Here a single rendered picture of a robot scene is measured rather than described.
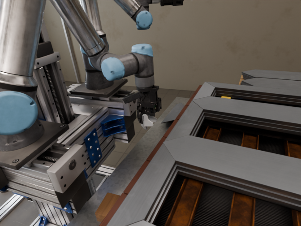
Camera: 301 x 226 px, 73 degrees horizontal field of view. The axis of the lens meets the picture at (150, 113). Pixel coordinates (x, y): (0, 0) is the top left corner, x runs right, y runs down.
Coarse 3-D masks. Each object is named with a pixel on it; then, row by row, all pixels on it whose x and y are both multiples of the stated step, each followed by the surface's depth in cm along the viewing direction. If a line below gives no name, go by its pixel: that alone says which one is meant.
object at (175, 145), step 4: (184, 136) 92; (172, 140) 90; (176, 140) 89; (180, 140) 89; (184, 140) 89; (172, 144) 87; (176, 144) 87; (180, 144) 87; (168, 148) 85; (172, 148) 85; (176, 148) 85; (180, 148) 84; (172, 152) 83; (176, 152) 82; (172, 156) 80; (176, 156) 80
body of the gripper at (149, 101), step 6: (138, 90) 78; (144, 90) 77; (150, 90) 78; (156, 90) 78; (144, 96) 81; (150, 96) 79; (156, 96) 80; (138, 102) 82; (144, 102) 81; (150, 102) 80; (156, 102) 80; (144, 108) 82; (150, 108) 81; (156, 108) 84; (150, 114) 81
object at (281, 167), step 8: (272, 160) 75; (280, 160) 75; (288, 160) 74; (272, 168) 72; (280, 168) 71; (288, 168) 71; (272, 176) 68; (280, 176) 68; (288, 176) 68; (296, 176) 68; (272, 184) 66; (280, 184) 65; (288, 184) 65; (296, 184) 65; (296, 192) 62
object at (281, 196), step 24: (240, 96) 132; (264, 96) 126; (288, 96) 121; (216, 120) 111; (240, 120) 105; (264, 120) 101; (192, 168) 76; (168, 192) 71; (240, 192) 70; (264, 192) 66; (288, 192) 63
